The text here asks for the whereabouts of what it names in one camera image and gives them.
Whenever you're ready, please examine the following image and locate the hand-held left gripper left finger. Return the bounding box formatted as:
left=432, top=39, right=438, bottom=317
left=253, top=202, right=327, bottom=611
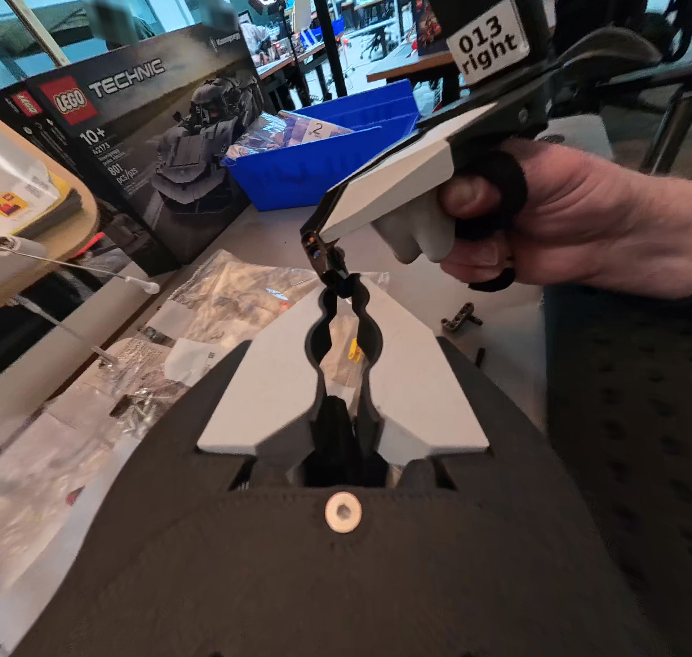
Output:
left=196, top=285, right=340, bottom=482

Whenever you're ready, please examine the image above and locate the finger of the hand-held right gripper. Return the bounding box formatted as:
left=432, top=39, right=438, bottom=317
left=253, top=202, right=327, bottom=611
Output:
left=299, top=126, right=423, bottom=248
left=316, top=102, right=499, bottom=244

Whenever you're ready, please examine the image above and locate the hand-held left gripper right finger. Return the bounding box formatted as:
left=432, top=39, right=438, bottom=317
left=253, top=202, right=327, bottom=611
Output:
left=349, top=275, right=491, bottom=457

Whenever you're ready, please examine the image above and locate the dark grey bent lego beam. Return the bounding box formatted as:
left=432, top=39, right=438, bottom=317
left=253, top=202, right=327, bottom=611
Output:
left=440, top=302, right=484, bottom=334

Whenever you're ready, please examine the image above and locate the black lego set box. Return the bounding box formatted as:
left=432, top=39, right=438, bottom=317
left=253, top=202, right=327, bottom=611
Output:
left=0, top=21, right=271, bottom=276

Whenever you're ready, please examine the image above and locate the person's right hand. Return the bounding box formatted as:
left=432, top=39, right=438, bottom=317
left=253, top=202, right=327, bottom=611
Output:
left=438, top=138, right=692, bottom=300

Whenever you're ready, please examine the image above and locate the blue plastic bin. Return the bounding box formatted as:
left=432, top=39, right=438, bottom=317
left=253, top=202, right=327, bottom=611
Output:
left=222, top=79, right=421, bottom=211

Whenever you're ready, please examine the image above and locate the wooden background table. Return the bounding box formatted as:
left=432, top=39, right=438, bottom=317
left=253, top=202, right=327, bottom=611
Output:
left=367, top=46, right=460, bottom=92

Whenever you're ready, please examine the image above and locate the black tripod pole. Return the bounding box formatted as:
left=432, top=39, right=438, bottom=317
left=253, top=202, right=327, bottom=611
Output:
left=305, top=0, right=348, bottom=98

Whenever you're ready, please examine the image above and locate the black office chair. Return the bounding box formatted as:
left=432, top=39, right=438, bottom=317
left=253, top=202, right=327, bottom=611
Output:
left=541, top=0, right=692, bottom=173

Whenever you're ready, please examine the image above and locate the black dimpled mat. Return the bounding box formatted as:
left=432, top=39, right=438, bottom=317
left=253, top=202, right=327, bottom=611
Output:
left=543, top=284, right=692, bottom=657

